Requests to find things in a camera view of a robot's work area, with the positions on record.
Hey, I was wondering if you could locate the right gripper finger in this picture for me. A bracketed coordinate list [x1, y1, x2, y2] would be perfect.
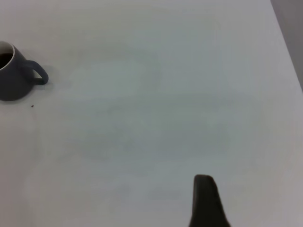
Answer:
[188, 174, 232, 227]

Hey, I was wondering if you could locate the dark grey ceramic mug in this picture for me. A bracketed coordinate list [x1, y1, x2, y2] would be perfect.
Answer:
[0, 41, 49, 102]

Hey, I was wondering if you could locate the black coffee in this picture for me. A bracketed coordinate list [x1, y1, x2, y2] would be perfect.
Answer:
[0, 53, 11, 70]

